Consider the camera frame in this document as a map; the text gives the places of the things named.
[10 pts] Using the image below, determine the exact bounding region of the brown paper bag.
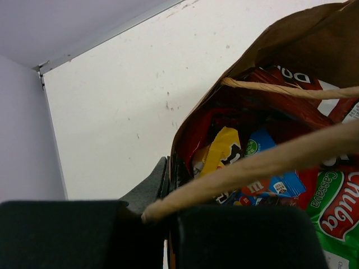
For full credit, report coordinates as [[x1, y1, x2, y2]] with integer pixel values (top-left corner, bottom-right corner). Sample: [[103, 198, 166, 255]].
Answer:
[[142, 1, 358, 235]]

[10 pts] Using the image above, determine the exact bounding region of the blue M&M's packet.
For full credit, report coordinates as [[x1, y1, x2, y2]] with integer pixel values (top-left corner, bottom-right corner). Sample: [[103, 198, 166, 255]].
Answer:
[[215, 128, 306, 206]]

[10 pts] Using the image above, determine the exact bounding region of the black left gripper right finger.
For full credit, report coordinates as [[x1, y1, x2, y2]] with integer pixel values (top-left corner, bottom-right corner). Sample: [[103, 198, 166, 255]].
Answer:
[[169, 204, 328, 268]]

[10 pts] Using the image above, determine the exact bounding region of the yellow M&M's packet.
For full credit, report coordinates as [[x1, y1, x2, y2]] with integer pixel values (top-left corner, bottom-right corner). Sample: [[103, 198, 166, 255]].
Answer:
[[192, 127, 242, 178]]

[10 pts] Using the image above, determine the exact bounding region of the green Chuba cassava bag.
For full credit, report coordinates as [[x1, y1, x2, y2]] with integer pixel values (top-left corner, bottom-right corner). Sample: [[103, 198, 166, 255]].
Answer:
[[306, 171, 358, 268]]

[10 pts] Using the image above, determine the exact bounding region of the dark red Dove chocolate bag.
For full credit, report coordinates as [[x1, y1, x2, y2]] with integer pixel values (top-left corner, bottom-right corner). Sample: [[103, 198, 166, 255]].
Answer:
[[244, 65, 358, 128]]

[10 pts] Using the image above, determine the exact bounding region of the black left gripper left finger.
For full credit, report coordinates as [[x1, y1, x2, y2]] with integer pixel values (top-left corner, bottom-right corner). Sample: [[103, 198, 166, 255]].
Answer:
[[1, 157, 168, 268]]

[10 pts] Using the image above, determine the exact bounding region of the red Doritos bag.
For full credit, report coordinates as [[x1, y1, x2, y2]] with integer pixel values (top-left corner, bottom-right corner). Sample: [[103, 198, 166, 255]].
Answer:
[[172, 100, 358, 210]]

